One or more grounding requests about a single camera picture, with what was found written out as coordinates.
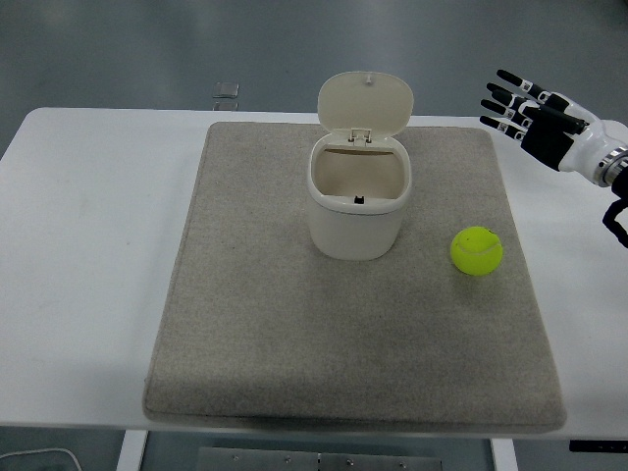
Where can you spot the small metal floor plate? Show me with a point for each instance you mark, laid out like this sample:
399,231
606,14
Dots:
225,105

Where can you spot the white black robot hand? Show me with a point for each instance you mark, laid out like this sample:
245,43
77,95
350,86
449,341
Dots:
544,142

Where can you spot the grey metal plate with screws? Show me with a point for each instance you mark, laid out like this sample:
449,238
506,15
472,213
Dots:
304,460

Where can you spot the cream plastic bin with lid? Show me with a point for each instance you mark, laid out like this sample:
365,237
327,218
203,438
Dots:
353,221

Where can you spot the large metal floor plate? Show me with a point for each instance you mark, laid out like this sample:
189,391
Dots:
225,89

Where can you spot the yellow-green tennis ball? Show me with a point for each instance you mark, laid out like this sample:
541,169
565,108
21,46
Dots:
476,251

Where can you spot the white table leg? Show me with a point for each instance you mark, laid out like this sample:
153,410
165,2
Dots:
502,456
131,451

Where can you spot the black table control panel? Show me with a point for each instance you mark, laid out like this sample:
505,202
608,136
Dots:
598,446

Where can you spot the beige felt mat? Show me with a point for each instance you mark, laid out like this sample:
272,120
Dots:
294,319

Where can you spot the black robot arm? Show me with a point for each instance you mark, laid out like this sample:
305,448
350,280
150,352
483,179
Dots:
619,172

